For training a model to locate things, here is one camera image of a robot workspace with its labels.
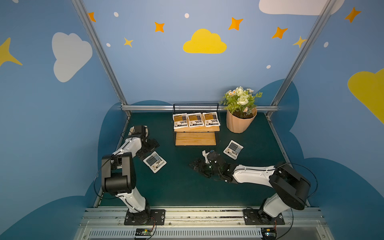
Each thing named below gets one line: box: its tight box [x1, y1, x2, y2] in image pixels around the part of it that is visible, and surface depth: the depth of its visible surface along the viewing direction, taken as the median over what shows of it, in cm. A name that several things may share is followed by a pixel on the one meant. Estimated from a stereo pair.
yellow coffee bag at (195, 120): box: [187, 112, 205, 128], surface depth 95 cm
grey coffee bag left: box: [143, 151, 167, 173], surface depth 95 cm
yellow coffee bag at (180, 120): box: [172, 113, 189, 130], surface depth 95 cm
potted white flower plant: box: [219, 86, 263, 134], surface depth 93 cm
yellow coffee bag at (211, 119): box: [202, 112, 221, 127], surface depth 95 cm
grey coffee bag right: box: [223, 140, 244, 160], surface depth 101 cm
